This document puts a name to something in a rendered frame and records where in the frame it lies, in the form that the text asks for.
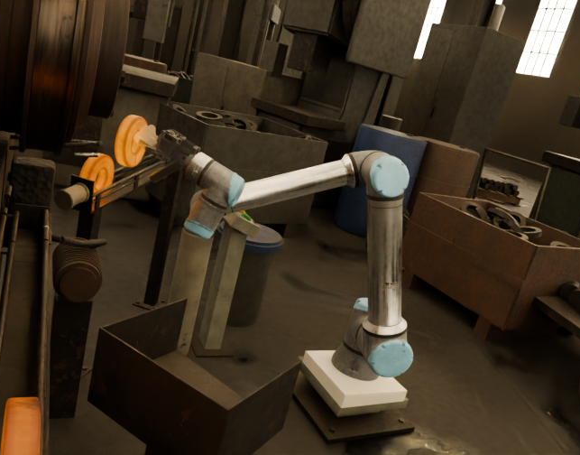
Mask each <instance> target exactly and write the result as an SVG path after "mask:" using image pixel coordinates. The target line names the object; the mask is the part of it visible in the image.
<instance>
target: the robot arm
mask: <svg viewBox="0 0 580 455"><path fill-rule="evenodd" d="M186 138H187V137H185V136H184V135H182V134H180V133H178V132H177V131H175V130H174V129H171V130H165V131H163V130H162V131H161V134H160V135H159V136H157V135H156V134H155V126H154V125H149V126H147V125H145V126H144V127H143V128H142V129H141V130H140V132H139V133H138V132H137V133H136V134H135V135H134V137H133V139H134V140H135V141H136V143H138V144H139V145H140V146H141V147H142V148H143V149H144V150H145V151H147V152H148V153H151V154H153V155H154V156H155V157H156V158H158V159H160V160H162V161H164V162H167V163H170V164H169V165H168V166H166V167H164V168H162V169H161V170H157V171H155V172H154V173H153V174H152V175H151V176H150V179H151V181H152V183H155V182H161V181H163V180H164V179H165V177H167V176H169V175H171V174H172V173H174V172H176V171H177V170H179V169H181V168H182V172H184V173H185V176H186V178H187V179H189V180H190V181H192V182H194V183H196V184H197V185H198V186H199V187H201V188H202V189H203V190H200V191H198V192H197V193H195V194H194V196H193V197H192V199H191V201H190V204H189V206H190V211H189V216H188V218H187V219H186V220H185V223H184V227H185V228H186V229H187V230H188V231H189V232H191V233H193V234H194V235H196V236H198V237H202V238H205V239H209V238H211V236H212V235H213V234H214V231H215V230H216V227H217V225H218V224H219V222H220V220H221V219H222V217H223V216H226V215H228V214H231V213H235V212H238V211H242V210H246V209H252V208H256V207H260V206H264V205H268V204H272V203H275V202H279V201H283V200H289V199H293V198H297V197H300V196H304V195H308V194H311V193H315V192H320V191H323V190H330V189H334V188H337V187H341V186H345V185H348V186H350V187H352V188H356V187H361V186H366V198H367V252H368V298H360V299H358V300H357V301H356V302H355V305H354V308H353V311H352V314H351V317H350V320H349V322H348V325H347V328H346V332H345V336H344V339H343V342H342V343H341V345H340V346H339V347H338V348H337V350H336V351H335V352H334V354H333V356H332V358H331V361H332V364H333V366H334V367H335V368H336V369H337V370H338V371H340V372H341V373H343V374H344V375H346V376H349V377H352V378H354V379H357V380H362V381H373V380H376V379H377V378H378V377H379V376H382V377H395V376H399V375H400V374H401V373H404V372H405V371H406V370H407V369H408V368H409V367H410V365H411V363H412V360H413V352H412V349H411V347H410V345H409V344H408V342H407V322H406V321H405V320H404V319H403V318H402V317H401V267H402V202H403V198H404V190H405V189H406V188H407V186H408V184H409V179H410V177H409V172H408V169H407V167H406V166H405V164H404V163H403V162H402V161H401V160H400V159H398V158H397V157H394V156H391V155H389V154H387V153H385V152H382V151H360V152H353V153H347V154H345V155H344V157H343V158H342V160H339V161H335V162H329V163H325V164H321V165H318V166H313V167H309V168H306V169H302V170H298V171H295V172H287V173H283V174H280V175H276V176H272V177H269V178H265V179H261V180H257V181H250V182H247V183H244V179H243V178H242V177H240V176H239V175H237V173H236V172H232V171H230V170H229V169H227V168H226V167H225V166H223V165H222V164H220V163H219V162H216V161H215V160H214V159H212V158H210V157H209V156H207V155H205V154H204V153H200V152H199V151H200V149H201V148H200V147H198V146H196V145H195V144H193V143H192V142H190V141H189V140H187V139H186ZM186 158H187V159H186Z"/></svg>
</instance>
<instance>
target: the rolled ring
mask: <svg viewBox="0 0 580 455"><path fill-rule="evenodd" d="M40 436H41V405H40V400H39V398H37V397H17V398H9V399H8V400H7V401H6V405H5V418H4V426H3V434H2V441H1V450H0V455H39V454H40Z"/></svg>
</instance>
